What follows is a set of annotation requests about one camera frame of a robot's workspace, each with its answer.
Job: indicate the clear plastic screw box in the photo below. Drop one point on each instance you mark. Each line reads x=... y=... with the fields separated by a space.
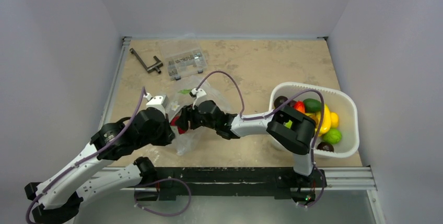
x=183 y=57

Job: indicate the dark green fake avocado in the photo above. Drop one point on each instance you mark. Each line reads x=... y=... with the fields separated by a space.
x=312 y=105

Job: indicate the bumpy green fake fruit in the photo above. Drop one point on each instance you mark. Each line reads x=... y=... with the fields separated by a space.
x=333 y=136

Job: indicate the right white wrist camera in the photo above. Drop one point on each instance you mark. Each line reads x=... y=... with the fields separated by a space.
x=199 y=95

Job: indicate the white plastic basket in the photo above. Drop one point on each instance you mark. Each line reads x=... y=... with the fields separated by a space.
x=337 y=102

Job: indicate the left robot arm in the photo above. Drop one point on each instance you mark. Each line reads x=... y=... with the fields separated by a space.
x=60 y=198

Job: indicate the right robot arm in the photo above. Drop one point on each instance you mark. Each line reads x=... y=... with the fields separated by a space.
x=292 y=129

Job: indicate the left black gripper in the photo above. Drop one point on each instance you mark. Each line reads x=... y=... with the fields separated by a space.
x=167 y=137

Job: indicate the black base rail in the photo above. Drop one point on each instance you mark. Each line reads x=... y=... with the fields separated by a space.
x=278 y=182

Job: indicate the clear plastic bag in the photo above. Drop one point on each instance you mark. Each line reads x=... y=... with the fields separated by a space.
x=180 y=100

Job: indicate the yellow fake banana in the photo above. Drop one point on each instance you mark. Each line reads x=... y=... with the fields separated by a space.
x=326 y=123

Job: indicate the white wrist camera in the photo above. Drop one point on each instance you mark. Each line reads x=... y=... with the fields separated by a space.
x=199 y=95
x=158 y=102

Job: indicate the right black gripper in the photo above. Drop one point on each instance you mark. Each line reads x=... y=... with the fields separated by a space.
x=188 y=118

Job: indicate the yellow fake lemon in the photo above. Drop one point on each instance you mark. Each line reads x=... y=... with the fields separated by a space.
x=335 y=120

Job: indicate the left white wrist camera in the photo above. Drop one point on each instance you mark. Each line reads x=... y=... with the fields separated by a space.
x=158 y=102

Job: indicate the orange fake fruit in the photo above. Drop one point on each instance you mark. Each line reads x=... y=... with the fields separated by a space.
x=299 y=106

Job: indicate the dark red fake fruit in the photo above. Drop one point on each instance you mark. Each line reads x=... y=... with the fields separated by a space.
x=278 y=101

